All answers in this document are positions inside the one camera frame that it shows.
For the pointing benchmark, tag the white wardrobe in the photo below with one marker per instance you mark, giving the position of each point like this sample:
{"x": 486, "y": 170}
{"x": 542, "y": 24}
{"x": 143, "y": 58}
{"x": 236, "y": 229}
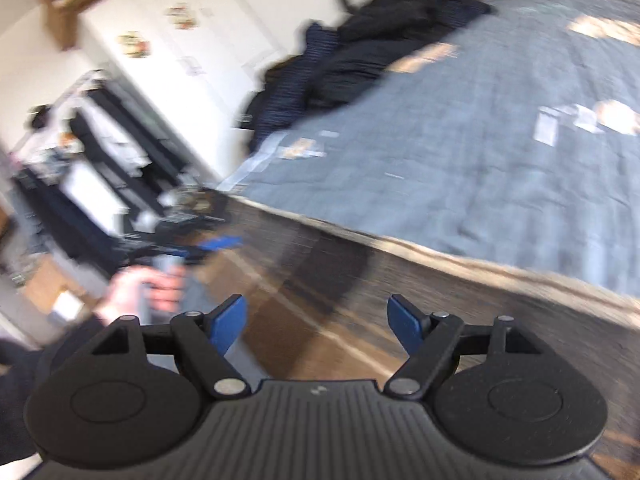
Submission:
{"x": 210, "y": 70}

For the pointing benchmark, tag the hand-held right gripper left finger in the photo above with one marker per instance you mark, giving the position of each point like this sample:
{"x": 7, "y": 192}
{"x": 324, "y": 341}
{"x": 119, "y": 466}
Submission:
{"x": 227, "y": 327}

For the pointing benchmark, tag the black clothes rack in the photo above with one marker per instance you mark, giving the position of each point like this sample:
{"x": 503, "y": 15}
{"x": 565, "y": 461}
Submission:
{"x": 90, "y": 77}

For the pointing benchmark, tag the grey printed blanket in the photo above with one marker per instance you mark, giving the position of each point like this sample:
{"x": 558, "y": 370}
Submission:
{"x": 475, "y": 135}

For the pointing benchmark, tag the cartoon animal sticker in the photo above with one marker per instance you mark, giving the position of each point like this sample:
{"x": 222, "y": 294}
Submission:
{"x": 135, "y": 45}
{"x": 182, "y": 16}

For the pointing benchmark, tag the navy dotted shirt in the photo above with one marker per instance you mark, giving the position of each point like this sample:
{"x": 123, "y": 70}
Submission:
{"x": 295, "y": 95}

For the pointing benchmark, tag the cardboard box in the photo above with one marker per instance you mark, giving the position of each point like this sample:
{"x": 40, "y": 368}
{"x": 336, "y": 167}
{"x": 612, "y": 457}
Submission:
{"x": 65, "y": 5}

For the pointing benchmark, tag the person's left hand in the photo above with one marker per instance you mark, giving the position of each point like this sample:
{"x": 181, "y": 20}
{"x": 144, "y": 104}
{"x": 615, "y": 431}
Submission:
{"x": 125, "y": 292}

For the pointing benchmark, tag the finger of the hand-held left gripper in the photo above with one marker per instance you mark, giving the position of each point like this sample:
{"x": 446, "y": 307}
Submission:
{"x": 222, "y": 244}

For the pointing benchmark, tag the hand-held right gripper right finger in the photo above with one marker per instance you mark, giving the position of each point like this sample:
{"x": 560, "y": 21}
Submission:
{"x": 405, "y": 327}

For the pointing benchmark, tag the white hanging hoodie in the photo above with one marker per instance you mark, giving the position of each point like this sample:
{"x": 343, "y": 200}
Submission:
{"x": 120, "y": 152}

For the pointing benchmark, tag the dark hanging trousers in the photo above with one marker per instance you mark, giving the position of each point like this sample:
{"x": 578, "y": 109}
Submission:
{"x": 145, "y": 155}

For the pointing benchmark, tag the brown plaid scarf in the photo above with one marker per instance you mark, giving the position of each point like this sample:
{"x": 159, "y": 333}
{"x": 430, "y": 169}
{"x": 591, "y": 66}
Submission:
{"x": 325, "y": 285}

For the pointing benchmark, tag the pile of dark clothes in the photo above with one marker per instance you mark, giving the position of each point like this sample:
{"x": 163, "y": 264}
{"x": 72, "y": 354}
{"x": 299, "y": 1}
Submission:
{"x": 390, "y": 25}

